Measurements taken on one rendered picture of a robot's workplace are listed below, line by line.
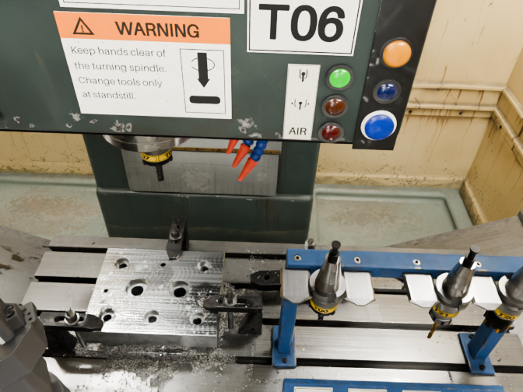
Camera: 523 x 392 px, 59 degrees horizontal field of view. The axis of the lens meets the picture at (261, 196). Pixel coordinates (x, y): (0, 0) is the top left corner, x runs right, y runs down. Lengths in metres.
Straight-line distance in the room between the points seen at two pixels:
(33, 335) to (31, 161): 1.75
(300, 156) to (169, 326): 0.63
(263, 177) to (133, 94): 0.93
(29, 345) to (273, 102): 0.30
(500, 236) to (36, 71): 1.41
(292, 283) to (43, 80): 0.52
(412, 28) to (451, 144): 1.48
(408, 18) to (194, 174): 1.03
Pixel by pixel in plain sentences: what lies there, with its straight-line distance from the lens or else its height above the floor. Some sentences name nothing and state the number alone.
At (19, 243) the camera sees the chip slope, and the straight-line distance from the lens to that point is 1.75.
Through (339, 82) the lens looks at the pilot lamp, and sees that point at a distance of 0.46.
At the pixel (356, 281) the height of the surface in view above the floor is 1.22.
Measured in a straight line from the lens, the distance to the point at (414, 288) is 0.86.
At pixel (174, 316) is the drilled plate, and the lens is 1.06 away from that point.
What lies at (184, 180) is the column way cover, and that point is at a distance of 1.41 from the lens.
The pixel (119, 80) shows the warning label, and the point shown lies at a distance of 0.48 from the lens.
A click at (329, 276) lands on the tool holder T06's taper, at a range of 0.78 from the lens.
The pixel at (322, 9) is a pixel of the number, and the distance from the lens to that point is 0.43.
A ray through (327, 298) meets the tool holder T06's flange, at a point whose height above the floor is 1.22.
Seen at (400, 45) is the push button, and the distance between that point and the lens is 0.45.
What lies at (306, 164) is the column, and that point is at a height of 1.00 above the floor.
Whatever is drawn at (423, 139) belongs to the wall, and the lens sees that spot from 1.87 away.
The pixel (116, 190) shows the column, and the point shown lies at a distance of 1.53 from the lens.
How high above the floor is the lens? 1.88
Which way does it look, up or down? 43 degrees down
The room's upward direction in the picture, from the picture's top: 2 degrees clockwise
